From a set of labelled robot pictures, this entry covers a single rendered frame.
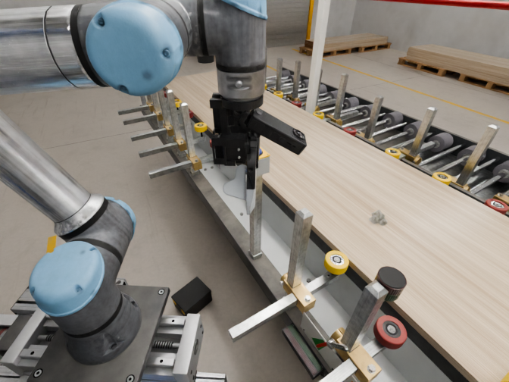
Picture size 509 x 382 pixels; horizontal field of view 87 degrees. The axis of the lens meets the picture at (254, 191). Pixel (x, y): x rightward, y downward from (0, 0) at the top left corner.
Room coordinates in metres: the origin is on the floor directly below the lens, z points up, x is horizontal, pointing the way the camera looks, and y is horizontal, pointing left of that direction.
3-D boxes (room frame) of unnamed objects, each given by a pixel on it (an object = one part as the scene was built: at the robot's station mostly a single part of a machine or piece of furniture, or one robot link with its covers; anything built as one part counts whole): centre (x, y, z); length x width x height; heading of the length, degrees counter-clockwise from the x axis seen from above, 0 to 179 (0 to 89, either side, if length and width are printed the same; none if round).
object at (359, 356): (0.31, -0.28, 0.85); 0.14 x 0.06 x 0.05; 31
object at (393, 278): (0.35, -0.30, 1.04); 0.06 x 0.06 x 0.22; 31
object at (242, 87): (0.44, 0.02, 1.54); 0.08 x 0.08 x 0.05
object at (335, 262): (0.58, -0.28, 0.85); 0.08 x 0.08 x 0.11
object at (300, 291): (0.52, -0.15, 0.81); 0.14 x 0.06 x 0.05; 31
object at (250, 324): (0.48, -0.11, 0.81); 0.44 x 0.03 x 0.04; 121
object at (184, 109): (1.40, 0.37, 0.91); 0.04 x 0.04 x 0.48; 31
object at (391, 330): (0.35, -0.38, 0.85); 0.08 x 0.08 x 0.11
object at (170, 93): (1.61, 0.50, 0.91); 0.04 x 0.04 x 0.48; 31
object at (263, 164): (0.76, 0.00, 1.18); 0.07 x 0.07 x 0.08; 31
